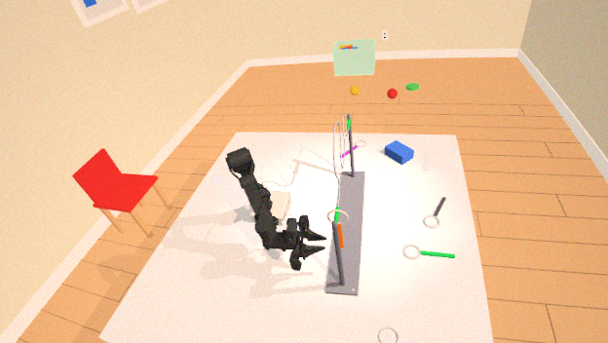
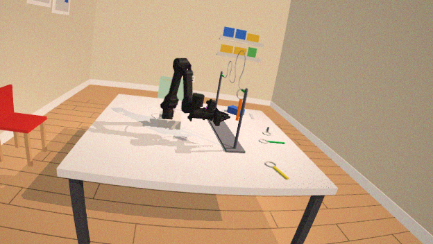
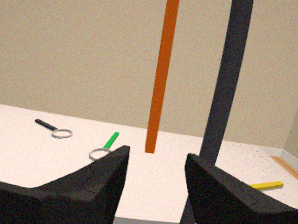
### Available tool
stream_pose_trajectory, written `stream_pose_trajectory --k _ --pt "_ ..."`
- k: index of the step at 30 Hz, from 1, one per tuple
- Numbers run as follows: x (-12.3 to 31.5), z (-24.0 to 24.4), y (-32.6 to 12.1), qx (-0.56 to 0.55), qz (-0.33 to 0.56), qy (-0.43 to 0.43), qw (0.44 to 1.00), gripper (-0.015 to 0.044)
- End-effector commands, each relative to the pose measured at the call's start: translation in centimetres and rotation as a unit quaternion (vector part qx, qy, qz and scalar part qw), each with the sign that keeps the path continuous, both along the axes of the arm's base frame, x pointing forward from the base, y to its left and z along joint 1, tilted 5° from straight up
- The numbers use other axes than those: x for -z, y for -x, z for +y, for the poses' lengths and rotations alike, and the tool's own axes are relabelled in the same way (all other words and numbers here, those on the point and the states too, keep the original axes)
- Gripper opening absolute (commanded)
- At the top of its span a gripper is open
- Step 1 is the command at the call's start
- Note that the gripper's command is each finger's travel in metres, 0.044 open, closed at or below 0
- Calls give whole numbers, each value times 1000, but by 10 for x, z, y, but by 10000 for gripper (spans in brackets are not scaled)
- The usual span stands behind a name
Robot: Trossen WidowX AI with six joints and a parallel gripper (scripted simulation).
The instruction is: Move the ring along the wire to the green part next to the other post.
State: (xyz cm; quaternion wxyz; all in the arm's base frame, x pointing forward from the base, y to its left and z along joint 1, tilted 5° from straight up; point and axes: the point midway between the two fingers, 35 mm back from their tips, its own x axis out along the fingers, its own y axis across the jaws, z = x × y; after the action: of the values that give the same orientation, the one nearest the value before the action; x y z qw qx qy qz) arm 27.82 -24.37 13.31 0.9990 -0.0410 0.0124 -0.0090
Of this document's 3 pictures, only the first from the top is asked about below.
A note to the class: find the blue rectangular block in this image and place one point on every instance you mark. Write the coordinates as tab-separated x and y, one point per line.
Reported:
399	151

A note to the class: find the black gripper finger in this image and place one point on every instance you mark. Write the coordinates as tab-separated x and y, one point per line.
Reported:
312	236
308	250

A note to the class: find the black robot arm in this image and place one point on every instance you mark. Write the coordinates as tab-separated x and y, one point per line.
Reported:
240	161

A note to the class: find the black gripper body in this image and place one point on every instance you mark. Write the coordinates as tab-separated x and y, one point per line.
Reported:
294	261

